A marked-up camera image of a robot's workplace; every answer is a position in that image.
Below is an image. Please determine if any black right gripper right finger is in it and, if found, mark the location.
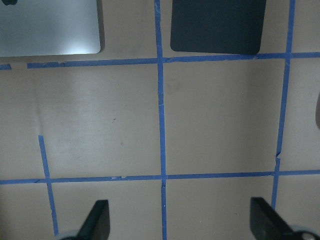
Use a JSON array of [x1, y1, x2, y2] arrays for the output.
[[249, 197, 303, 240]]

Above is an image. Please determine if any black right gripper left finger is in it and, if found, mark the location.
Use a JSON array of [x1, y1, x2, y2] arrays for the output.
[[76, 200, 111, 240]]

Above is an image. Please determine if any white computer mouse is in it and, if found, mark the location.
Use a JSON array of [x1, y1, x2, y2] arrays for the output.
[[315, 94, 320, 129]]

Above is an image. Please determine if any black mousepad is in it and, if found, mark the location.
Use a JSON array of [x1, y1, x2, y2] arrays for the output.
[[170, 0, 266, 55]]

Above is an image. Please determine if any silver laptop notebook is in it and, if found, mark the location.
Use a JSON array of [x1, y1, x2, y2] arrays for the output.
[[0, 0, 101, 58]]

